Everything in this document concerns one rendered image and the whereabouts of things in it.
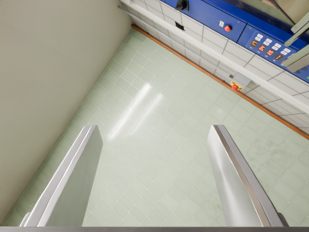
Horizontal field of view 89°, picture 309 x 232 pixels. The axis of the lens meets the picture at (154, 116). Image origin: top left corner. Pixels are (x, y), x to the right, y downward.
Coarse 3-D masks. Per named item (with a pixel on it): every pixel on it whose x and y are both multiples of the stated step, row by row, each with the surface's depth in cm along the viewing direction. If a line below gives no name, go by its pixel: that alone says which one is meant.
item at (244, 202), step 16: (224, 128) 10; (208, 144) 11; (224, 144) 9; (224, 160) 8; (240, 160) 8; (224, 176) 8; (240, 176) 7; (224, 192) 8; (240, 192) 7; (256, 192) 6; (224, 208) 8; (240, 208) 7; (256, 208) 6; (272, 208) 6; (240, 224) 7; (256, 224) 6; (272, 224) 5
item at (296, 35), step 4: (308, 24) 37; (304, 28) 39; (308, 28) 38; (296, 32) 42; (300, 32) 40; (304, 32) 40; (292, 36) 43; (296, 36) 42; (300, 36) 42; (288, 40) 45; (292, 40) 44; (284, 44) 47; (288, 44) 46
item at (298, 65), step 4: (304, 56) 40; (308, 56) 39; (300, 60) 42; (304, 60) 41; (308, 60) 40; (292, 64) 45; (296, 64) 44; (300, 64) 43; (304, 64) 42; (308, 64) 41; (288, 68) 47; (292, 68) 46; (296, 68) 45; (300, 68) 44; (292, 72) 47
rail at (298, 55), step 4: (308, 44) 37; (304, 48) 38; (308, 48) 38; (296, 52) 41; (300, 52) 40; (304, 52) 39; (308, 52) 38; (292, 56) 43; (296, 56) 42; (300, 56) 41; (284, 60) 47; (288, 60) 45; (292, 60) 44; (296, 60) 43; (284, 64) 48; (288, 64) 46
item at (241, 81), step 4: (236, 76) 103; (240, 76) 102; (244, 76) 102; (232, 80) 103; (236, 80) 102; (240, 80) 102; (244, 80) 101; (248, 80) 101; (232, 84) 109; (236, 84) 104; (240, 84) 102; (244, 84) 101; (240, 88) 106
